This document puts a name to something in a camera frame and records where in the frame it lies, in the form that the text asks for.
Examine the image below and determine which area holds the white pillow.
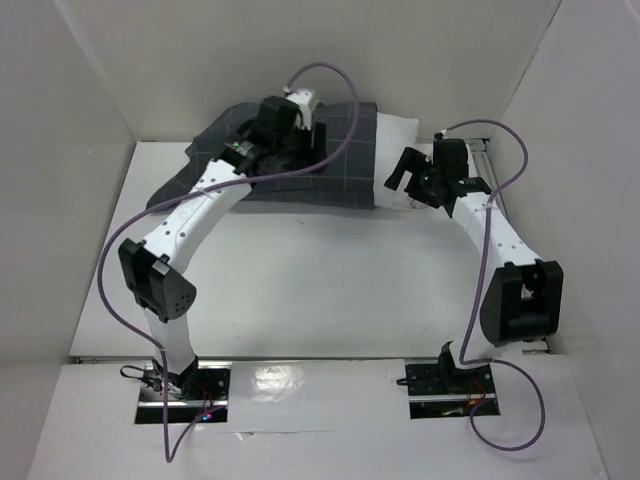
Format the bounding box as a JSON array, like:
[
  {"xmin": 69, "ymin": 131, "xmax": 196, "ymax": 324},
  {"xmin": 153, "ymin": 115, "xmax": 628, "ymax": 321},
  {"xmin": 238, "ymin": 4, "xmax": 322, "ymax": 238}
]
[{"xmin": 372, "ymin": 112, "xmax": 441, "ymax": 211}]

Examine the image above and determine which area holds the dark grey checked pillowcase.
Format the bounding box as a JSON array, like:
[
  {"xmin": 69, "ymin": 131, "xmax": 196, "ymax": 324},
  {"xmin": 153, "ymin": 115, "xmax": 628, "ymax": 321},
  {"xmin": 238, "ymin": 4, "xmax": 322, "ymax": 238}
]
[{"xmin": 144, "ymin": 99, "xmax": 380, "ymax": 214}]

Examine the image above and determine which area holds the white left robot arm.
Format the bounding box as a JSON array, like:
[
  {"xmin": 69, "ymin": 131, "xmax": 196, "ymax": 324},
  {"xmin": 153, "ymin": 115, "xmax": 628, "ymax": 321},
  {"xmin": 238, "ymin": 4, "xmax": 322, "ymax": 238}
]
[{"xmin": 118, "ymin": 89, "xmax": 326, "ymax": 399}]

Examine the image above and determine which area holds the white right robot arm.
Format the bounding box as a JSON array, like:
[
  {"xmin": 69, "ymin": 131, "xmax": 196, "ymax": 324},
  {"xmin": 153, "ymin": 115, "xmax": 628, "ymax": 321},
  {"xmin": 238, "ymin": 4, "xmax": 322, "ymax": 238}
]
[{"xmin": 384, "ymin": 139, "xmax": 564, "ymax": 392}]

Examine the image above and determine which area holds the aluminium rail frame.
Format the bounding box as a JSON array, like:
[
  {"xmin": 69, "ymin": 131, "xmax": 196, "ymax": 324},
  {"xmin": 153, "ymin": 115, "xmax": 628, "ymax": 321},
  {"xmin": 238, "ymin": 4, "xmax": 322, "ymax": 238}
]
[{"xmin": 467, "ymin": 138, "xmax": 500, "ymax": 190}]

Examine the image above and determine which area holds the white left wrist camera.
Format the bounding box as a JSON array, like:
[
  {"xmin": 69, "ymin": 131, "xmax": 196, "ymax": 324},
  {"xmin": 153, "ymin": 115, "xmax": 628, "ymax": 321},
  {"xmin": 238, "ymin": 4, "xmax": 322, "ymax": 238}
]
[{"xmin": 284, "ymin": 87, "xmax": 319, "ymax": 131}]

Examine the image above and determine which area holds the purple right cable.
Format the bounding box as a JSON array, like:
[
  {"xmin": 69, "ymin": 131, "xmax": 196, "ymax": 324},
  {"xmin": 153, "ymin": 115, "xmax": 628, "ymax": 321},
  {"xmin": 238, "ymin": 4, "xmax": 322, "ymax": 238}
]
[{"xmin": 437, "ymin": 118, "xmax": 546, "ymax": 454}]

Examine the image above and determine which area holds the purple cable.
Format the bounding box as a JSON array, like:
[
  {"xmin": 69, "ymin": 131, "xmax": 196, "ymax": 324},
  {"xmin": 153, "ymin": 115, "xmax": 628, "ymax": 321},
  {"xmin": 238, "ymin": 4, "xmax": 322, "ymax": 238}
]
[
  {"xmin": 97, "ymin": 62, "xmax": 362, "ymax": 462},
  {"xmin": 437, "ymin": 118, "xmax": 546, "ymax": 454}
]

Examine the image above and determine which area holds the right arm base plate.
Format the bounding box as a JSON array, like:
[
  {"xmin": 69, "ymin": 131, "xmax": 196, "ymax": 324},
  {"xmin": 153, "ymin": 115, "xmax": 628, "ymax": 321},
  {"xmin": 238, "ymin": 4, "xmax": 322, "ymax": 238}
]
[{"xmin": 395, "ymin": 343, "xmax": 500, "ymax": 419}]

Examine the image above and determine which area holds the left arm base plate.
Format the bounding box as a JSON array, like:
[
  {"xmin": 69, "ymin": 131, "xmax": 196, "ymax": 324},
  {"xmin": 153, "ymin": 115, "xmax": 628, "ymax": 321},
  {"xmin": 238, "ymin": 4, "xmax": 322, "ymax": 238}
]
[{"xmin": 120, "ymin": 361, "xmax": 232, "ymax": 425}]

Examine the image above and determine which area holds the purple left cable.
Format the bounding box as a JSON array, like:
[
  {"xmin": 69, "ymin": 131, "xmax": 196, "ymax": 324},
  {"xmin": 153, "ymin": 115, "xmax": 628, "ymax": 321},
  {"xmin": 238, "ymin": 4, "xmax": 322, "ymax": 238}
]
[{"xmin": 97, "ymin": 62, "xmax": 362, "ymax": 462}]

